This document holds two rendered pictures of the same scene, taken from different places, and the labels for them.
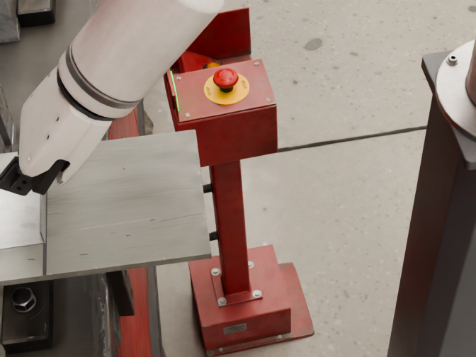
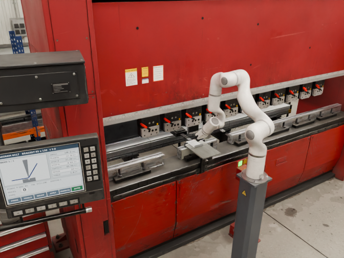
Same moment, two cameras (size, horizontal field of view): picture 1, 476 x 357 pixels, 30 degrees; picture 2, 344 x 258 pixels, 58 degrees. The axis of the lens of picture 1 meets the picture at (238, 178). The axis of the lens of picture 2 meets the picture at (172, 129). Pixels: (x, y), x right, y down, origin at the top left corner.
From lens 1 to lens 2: 1.91 m
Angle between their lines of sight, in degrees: 54
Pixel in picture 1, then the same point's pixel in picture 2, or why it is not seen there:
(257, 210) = (269, 230)
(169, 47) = (208, 126)
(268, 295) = not seen: hidden behind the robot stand
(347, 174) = (293, 243)
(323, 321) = not seen: hidden behind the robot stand
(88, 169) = (207, 147)
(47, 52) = (231, 147)
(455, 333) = (236, 224)
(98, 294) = (197, 162)
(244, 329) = not seen: hidden behind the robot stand
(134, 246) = (199, 153)
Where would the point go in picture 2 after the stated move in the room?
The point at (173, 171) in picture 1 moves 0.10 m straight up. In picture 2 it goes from (212, 153) to (213, 142)
